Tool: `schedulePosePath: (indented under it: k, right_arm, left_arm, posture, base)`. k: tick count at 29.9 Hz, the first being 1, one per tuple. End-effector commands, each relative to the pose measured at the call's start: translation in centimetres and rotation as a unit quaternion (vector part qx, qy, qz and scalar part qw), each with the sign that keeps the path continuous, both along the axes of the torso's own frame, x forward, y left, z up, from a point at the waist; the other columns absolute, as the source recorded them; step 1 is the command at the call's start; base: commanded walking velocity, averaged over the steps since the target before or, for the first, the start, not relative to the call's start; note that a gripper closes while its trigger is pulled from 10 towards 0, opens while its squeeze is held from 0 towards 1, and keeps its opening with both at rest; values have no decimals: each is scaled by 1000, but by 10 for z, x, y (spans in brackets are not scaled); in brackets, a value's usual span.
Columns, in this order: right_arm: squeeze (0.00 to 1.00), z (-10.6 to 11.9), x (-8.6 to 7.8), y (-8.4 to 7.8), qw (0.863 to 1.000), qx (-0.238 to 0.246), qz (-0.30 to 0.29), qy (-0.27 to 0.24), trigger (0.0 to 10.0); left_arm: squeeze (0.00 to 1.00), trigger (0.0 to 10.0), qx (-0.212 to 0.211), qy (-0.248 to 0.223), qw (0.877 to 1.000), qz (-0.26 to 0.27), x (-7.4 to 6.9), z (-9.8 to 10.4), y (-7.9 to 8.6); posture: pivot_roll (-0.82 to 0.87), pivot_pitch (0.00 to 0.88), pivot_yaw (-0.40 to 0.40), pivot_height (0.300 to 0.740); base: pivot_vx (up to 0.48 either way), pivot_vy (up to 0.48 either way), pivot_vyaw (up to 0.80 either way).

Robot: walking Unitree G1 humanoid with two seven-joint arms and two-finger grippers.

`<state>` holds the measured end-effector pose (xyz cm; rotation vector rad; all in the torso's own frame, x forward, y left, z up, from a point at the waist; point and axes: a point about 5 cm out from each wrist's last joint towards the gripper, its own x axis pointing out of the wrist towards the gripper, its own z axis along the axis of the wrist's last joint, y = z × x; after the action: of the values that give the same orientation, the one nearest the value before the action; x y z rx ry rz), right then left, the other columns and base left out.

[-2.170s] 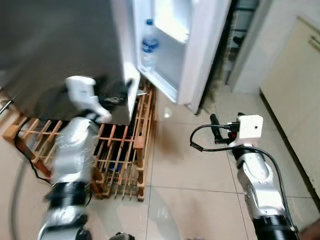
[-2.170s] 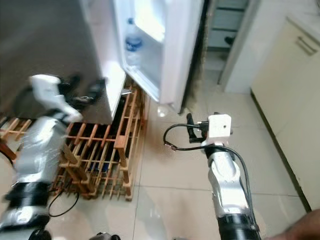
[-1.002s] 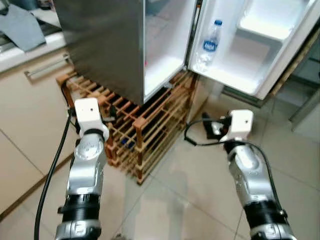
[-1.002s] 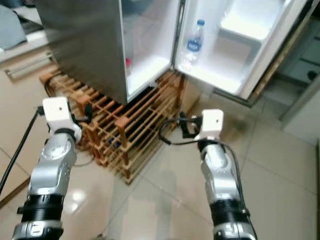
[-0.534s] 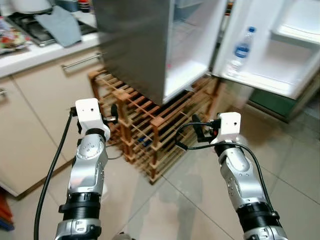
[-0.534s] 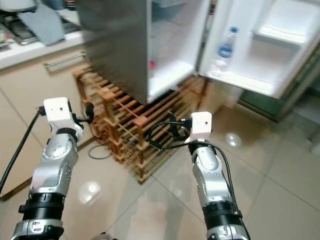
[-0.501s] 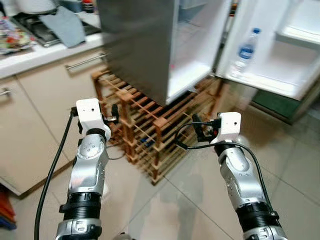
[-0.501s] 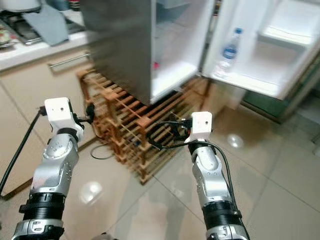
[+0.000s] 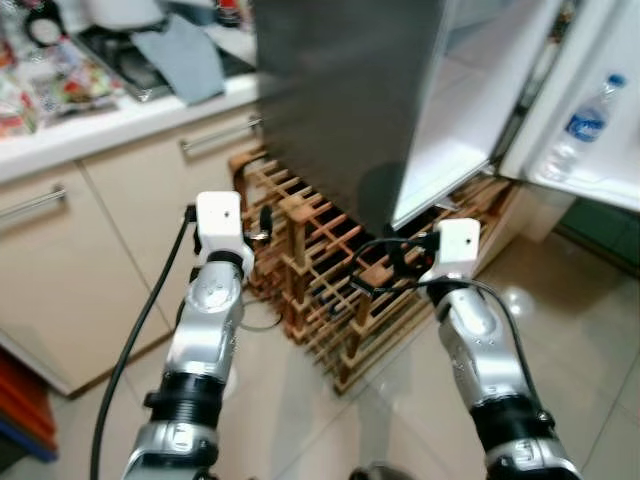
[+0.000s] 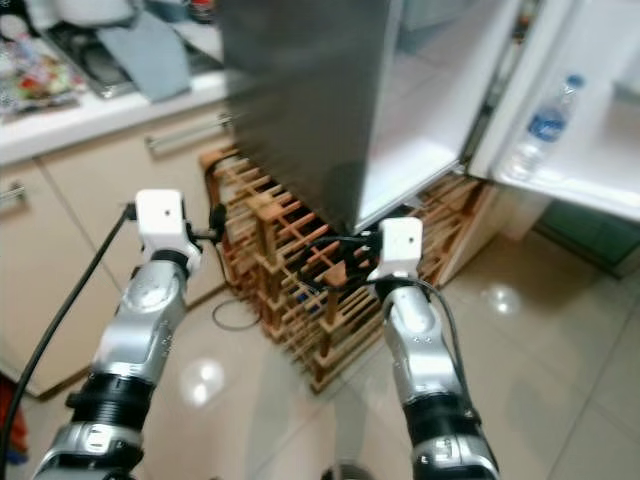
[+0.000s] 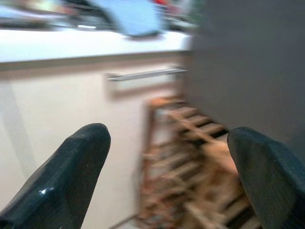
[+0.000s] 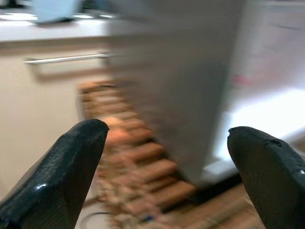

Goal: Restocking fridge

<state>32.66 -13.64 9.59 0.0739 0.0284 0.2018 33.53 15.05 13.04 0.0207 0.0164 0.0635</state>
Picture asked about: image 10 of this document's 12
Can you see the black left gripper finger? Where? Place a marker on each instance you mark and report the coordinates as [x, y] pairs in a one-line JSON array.
[[218, 220]]

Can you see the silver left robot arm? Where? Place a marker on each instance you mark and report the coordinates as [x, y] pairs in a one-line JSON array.
[[145, 330]]

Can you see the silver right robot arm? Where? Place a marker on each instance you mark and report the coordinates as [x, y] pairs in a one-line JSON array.
[[420, 350]]

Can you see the grey fridge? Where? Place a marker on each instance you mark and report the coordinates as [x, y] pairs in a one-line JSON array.
[[290, 100]]

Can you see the wooden slatted rack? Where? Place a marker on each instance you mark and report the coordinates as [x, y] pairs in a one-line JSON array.
[[290, 290]]

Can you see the beige kitchen cabinet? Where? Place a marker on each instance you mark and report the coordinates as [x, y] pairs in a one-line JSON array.
[[60, 250]]

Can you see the grey cloth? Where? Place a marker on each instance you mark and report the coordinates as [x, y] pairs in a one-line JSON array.
[[150, 55]]

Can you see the colourful snack packets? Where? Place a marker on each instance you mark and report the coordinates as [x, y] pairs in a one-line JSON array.
[[45, 80]]

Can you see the clear blue-label water bottle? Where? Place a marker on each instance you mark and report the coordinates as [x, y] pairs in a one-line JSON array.
[[547, 125]]

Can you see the white pot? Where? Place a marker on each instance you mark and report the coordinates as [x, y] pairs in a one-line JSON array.
[[95, 10]]

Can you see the orange and blue stack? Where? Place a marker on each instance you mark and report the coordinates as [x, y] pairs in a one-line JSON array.
[[10, 420]]

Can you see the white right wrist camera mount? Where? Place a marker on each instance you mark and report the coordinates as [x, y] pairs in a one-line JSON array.
[[398, 248]]

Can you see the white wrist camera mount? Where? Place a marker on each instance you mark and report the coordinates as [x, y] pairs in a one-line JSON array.
[[163, 220], [398, 248]]

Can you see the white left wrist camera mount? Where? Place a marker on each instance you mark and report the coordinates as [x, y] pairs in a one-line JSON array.
[[163, 220]]

